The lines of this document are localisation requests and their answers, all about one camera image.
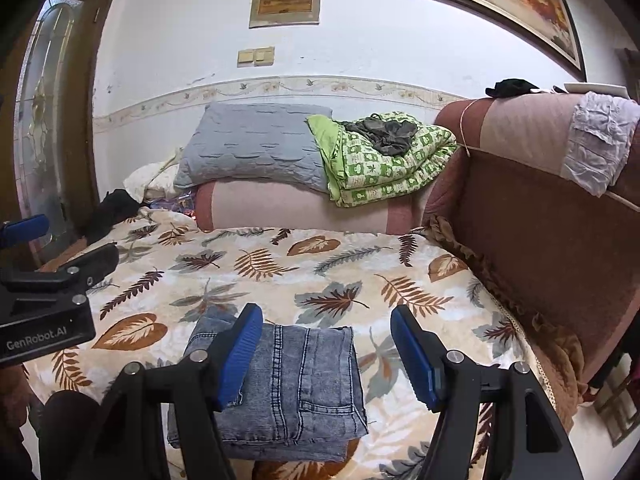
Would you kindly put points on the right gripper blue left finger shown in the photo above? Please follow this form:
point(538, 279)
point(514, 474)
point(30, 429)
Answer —
point(128, 443)

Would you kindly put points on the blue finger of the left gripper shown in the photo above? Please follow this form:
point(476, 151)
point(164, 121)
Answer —
point(22, 291)
point(23, 231)

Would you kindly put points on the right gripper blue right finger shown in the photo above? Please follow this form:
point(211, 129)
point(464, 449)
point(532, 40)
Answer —
point(526, 438)

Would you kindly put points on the blue denim jeans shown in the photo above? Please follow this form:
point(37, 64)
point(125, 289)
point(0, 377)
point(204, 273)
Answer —
point(301, 399)

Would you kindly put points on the black cloth at sofa edge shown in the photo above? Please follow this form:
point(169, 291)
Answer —
point(116, 207)

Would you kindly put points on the cream cushion behind pillow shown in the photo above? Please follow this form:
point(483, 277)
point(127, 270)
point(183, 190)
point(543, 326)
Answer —
point(152, 182)

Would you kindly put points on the leaf pattern beige blanket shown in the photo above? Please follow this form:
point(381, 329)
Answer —
point(170, 273)

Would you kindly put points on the wooden glass panel door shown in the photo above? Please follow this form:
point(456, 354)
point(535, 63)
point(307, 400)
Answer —
point(47, 164)

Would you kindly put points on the brown sofa with pink cover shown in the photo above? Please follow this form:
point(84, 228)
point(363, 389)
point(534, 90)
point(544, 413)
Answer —
point(569, 255)

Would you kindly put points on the grey quilted pillow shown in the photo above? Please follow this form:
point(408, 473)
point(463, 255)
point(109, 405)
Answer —
point(261, 141)

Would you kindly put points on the white crumpled cloth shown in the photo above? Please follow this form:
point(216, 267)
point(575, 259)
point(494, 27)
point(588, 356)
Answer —
point(599, 141)

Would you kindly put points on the green patterned folded quilt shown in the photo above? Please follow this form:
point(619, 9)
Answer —
point(357, 174)

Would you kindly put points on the dark olive crumpled garment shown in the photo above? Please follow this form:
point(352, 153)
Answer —
point(390, 137)

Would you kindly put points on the small gold framed plaque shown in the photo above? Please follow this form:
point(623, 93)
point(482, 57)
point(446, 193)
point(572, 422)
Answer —
point(268, 13)

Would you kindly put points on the black item on sofa top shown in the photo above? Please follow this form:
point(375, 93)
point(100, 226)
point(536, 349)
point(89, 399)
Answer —
point(511, 88)

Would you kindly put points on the beige wall switch plate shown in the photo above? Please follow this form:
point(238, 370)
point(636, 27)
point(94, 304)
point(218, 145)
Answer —
point(255, 57)

